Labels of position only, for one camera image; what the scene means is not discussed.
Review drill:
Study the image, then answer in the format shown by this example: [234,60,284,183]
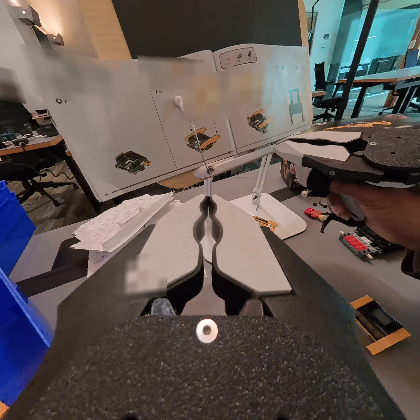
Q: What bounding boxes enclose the wooden office desk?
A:
[0,134,74,158]
[336,67,420,115]

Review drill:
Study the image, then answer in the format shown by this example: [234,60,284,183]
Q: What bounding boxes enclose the black orange printed box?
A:
[312,113,420,132]

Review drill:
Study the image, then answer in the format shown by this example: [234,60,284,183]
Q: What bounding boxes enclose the person's right hand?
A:
[326,182,420,251]

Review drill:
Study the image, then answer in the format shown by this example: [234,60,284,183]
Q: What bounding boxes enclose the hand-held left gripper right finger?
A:
[206,194,293,314]

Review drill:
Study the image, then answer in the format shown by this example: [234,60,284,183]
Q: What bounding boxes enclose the orange black cardboard tray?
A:
[349,295,411,355]

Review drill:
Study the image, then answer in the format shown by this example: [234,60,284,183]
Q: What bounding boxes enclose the white paper sheet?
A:
[87,250,110,278]

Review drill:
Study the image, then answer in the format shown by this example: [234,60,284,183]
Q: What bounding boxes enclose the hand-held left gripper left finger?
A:
[139,194,212,314]

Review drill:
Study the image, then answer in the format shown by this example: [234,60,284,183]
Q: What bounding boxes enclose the white metal book stand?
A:
[174,95,307,264]

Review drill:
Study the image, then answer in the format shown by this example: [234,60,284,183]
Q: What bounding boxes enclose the blue plastic bin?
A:
[0,266,54,407]
[0,180,37,263]

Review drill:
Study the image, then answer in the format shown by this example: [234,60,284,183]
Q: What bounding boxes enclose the lego instruction booklet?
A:
[46,44,312,202]

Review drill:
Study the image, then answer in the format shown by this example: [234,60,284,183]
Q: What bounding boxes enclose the wooden black partition panel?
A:
[77,0,310,60]

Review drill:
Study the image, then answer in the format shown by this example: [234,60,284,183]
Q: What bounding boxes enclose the black steel pillar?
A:
[341,0,379,120]

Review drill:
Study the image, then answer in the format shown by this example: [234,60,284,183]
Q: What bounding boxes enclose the small black cardboard box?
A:
[280,159,308,190]

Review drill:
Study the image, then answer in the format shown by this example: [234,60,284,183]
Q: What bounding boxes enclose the black office chair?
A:
[0,157,80,208]
[313,62,340,123]

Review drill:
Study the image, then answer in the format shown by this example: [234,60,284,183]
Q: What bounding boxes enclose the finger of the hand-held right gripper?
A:
[285,130,364,147]
[273,143,351,168]

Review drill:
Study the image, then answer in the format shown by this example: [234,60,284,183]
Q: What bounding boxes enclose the grey red lego assembly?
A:
[339,226,405,260]

